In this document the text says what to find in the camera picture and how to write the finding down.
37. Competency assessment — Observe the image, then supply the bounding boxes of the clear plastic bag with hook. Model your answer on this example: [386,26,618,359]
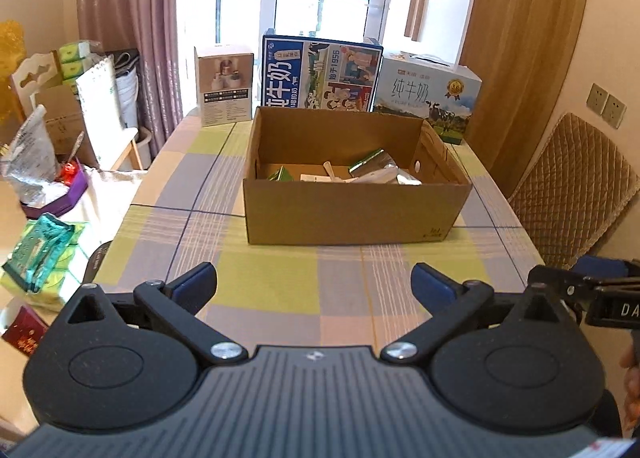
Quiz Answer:
[349,167,422,185]

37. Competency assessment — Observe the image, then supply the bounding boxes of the silver foil pouch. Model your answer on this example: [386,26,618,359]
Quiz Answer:
[348,148,397,178]

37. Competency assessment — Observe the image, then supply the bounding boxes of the green white medicine box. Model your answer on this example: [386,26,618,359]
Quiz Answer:
[268,166,294,182]

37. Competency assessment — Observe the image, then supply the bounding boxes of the cream plastic spoon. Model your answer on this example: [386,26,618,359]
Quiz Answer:
[322,161,346,183]

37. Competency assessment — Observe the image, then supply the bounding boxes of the person's right hand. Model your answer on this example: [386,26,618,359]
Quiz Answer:
[620,342,640,430]

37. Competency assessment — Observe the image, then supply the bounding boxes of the brown quilted chair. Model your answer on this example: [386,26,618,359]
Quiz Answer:
[509,113,639,269]

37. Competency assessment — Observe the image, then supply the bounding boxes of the checkered tablecloth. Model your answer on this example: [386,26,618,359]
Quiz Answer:
[96,113,541,348]

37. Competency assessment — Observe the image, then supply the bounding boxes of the teal snack packet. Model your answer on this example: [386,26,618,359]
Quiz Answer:
[2,213,76,293]

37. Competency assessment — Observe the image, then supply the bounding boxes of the red booklet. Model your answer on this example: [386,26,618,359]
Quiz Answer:
[0,302,49,356]

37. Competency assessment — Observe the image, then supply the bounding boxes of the purple tray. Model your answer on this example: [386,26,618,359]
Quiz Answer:
[20,158,89,220]

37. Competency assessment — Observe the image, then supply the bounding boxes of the brown cardboard box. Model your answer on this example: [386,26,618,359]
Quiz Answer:
[243,107,472,246]

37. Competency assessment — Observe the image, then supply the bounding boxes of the silver printed plastic bag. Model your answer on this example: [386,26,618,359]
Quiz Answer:
[1,105,65,207]

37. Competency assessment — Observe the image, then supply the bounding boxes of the white cow milk box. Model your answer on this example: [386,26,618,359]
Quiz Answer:
[373,52,482,144]

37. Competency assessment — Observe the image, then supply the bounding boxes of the small beige product box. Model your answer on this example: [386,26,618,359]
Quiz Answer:
[194,46,254,127]

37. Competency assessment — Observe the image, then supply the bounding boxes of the white scalloped cardboard box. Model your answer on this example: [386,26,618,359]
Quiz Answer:
[10,51,63,117]

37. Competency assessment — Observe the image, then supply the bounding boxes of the blue milk carton box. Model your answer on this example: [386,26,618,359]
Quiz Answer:
[260,34,383,112]

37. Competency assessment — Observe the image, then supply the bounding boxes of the yellow plastic bag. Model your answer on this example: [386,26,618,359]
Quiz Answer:
[0,20,26,126]

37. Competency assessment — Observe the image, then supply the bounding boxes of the pink curtain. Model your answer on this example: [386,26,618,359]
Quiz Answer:
[77,0,183,155]

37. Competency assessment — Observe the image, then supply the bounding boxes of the wall power sockets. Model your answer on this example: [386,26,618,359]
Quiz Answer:
[586,84,627,129]

